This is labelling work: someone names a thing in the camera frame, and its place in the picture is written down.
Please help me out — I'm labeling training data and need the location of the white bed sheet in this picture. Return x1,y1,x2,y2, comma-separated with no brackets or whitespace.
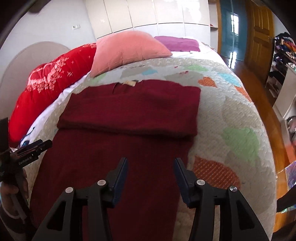
20,86,81,146

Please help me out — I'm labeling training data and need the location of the quilted heart-pattern bedspread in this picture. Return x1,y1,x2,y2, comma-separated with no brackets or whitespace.
22,55,277,241

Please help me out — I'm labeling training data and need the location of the wooden door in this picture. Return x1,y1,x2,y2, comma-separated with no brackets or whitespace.
244,0,275,77

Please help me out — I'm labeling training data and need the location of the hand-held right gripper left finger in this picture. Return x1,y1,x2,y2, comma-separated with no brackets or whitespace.
31,157,129,241

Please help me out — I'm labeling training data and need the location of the red patterned pillow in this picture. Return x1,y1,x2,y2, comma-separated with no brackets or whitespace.
9,43,97,143

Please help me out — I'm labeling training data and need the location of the dark red knitted sweater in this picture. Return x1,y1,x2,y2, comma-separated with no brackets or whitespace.
30,79,201,241

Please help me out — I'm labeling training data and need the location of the white wardrobe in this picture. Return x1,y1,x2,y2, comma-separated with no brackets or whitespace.
84,0,211,39

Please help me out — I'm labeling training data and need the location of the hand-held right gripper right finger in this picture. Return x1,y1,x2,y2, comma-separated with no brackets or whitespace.
174,158,270,241

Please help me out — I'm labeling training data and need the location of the purple pillow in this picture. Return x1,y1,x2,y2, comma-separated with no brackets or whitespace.
154,36,201,52

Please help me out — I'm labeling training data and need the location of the pink knitted pillow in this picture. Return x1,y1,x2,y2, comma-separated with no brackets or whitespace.
91,30,173,78

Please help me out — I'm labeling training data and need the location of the clothes rack with clothes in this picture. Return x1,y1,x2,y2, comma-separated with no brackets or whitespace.
265,32,296,105

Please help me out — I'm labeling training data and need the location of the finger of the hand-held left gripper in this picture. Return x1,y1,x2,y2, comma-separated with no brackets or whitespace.
17,139,53,160

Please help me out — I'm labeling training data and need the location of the beige rounded headboard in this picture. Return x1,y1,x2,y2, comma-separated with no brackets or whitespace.
0,41,71,120

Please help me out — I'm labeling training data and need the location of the person's left hand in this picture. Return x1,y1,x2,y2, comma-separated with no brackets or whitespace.
0,168,29,218

